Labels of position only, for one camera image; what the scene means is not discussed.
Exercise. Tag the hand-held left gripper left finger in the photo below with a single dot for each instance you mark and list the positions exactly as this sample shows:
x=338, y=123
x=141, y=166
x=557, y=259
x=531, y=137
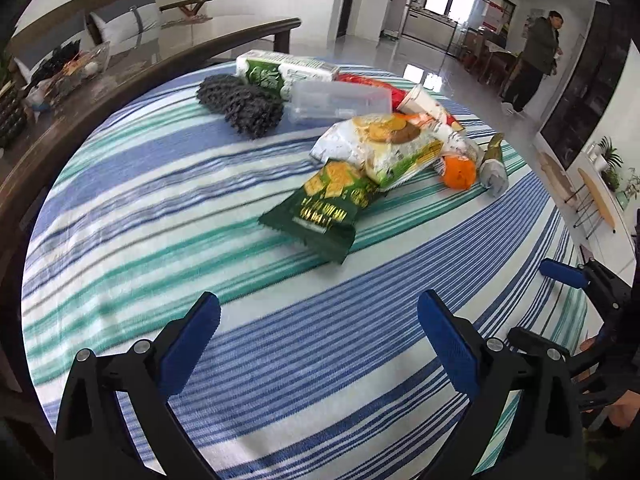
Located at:
x=192, y=342

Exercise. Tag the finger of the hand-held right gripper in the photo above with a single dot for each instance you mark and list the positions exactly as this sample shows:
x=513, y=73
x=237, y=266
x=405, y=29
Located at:
x=530, y=337
x=562, y=273

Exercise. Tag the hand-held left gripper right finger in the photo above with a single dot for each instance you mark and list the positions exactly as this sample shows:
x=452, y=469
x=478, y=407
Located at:
x=450, y=347

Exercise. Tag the cream bread packet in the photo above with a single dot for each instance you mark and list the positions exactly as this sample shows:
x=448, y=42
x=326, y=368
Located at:
x=425, y=102

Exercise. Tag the clear plastic box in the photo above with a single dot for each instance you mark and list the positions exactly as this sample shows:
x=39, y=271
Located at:
x=340, y=102

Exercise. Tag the person's right hand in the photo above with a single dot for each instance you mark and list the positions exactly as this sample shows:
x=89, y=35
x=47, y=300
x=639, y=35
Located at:
x=625, y=412

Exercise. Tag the round wooden side table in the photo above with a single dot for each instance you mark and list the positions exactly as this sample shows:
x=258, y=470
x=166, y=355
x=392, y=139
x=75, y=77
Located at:
x=555, y=175
x=597, y=197

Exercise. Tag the potted green plant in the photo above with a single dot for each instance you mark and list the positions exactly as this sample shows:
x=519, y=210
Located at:
x=611, y=150
x=622, y=182

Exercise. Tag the crumpled grey tube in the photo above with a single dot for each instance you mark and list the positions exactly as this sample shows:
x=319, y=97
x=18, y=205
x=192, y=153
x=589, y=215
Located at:
x=492, y=177

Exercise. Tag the blue green striped tablecloth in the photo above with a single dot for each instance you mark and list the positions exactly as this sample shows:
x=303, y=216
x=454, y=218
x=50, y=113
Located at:
x=150, y=185

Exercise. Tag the black television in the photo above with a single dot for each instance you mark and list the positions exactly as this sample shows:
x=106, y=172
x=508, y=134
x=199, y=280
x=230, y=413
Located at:
x=585, y=95

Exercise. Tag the dark green cracker packet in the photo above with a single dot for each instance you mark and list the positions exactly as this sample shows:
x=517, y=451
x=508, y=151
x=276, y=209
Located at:
x=320, y=215

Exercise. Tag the white green cookie packet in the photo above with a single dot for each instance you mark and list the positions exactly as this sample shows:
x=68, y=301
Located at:
x=390, y=155

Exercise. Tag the wooden dining table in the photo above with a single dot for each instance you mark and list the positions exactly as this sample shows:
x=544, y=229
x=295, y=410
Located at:
x=492, y=57

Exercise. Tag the black spiky mesh roll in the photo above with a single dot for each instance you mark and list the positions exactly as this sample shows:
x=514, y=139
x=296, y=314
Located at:
x=220, y=92
x=252, y=112

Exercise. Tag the red sausage packet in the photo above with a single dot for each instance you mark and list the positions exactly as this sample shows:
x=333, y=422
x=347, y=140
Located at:
x=370, y=85

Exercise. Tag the green white milk carton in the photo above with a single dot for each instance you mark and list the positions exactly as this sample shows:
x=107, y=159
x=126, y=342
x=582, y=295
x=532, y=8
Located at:
x=265, y=72

